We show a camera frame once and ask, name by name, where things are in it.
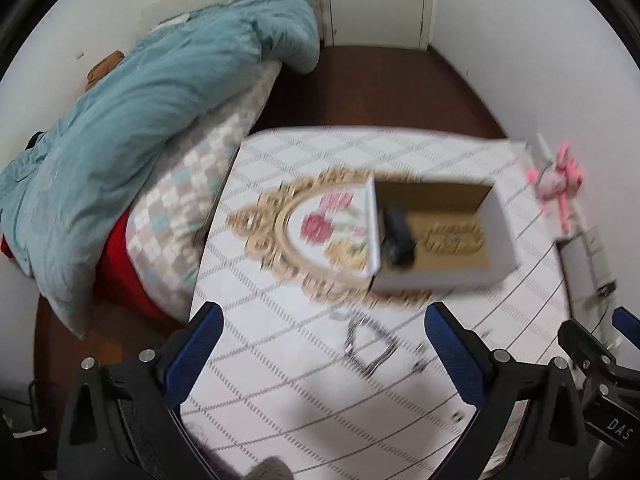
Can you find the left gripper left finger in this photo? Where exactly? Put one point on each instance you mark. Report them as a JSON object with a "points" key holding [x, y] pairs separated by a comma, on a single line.
{"points": [[122, 421]]}

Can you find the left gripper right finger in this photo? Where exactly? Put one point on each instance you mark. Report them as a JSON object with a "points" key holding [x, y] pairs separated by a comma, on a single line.
{"points": [[551, 439]]}

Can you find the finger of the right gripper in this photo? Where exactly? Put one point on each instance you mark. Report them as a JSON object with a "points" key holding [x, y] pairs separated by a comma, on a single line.
{"points": [[592, 358], [627, 324]]}

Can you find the white power strip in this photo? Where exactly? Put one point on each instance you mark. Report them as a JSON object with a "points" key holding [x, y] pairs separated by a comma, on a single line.
{"points": [[603, 278]]}

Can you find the pink panther plush toy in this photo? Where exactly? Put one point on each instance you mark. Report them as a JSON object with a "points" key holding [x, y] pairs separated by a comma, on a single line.
{"points": [[558, 181]]}

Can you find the checkered bed sheet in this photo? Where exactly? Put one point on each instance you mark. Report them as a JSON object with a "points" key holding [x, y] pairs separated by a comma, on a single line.
{"points": [[169, 219]]}

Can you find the white patterned tablecloth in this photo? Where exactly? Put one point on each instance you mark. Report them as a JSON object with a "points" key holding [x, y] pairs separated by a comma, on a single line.
{"points": [[336, 389]]}

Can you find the white cardboard box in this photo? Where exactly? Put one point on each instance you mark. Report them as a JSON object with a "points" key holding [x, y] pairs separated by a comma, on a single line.
{"points": [[463, 238]]}

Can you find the teal quilted duvet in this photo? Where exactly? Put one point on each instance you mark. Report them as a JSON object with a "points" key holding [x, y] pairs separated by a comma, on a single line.
{"points": [[61, 198]]}

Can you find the brown pillow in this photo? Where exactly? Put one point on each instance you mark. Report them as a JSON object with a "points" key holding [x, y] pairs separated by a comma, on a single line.
{"points": [[103, 68]]}

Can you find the white door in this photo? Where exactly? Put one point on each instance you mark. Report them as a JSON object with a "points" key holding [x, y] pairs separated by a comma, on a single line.
{"points": [[404, 24]]}

